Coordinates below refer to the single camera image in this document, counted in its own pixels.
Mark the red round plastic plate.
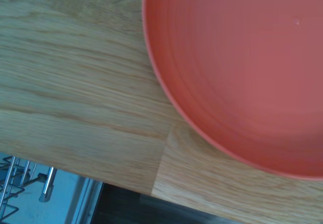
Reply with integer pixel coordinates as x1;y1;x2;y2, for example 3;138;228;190
142;0;323;182

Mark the built-in dishwasher with steel door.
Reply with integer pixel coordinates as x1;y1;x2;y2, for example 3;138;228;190
0;152;105;224

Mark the grey wire dishwasher rack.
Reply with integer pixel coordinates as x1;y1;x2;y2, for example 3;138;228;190
0;155;38;224

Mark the chrome dishwasher rack rail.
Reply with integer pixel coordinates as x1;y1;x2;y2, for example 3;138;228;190
38;166;59;203

